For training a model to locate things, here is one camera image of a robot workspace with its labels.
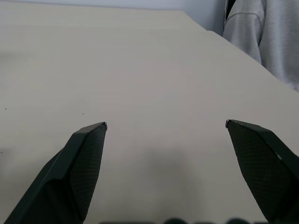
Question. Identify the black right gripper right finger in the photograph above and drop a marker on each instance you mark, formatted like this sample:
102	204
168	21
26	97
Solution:
264	172

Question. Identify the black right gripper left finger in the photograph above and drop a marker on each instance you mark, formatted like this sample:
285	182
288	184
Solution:
70	177

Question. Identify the person in grey sweatshirt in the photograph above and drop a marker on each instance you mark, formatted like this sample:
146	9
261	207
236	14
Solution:
264	28

